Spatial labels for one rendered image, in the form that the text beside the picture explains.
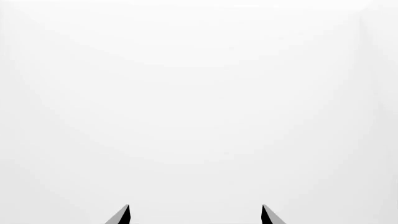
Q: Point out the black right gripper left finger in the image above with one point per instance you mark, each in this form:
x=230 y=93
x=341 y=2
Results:
x=122 y=217

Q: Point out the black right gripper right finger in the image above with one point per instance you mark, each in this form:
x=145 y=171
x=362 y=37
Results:
x=270 y=217

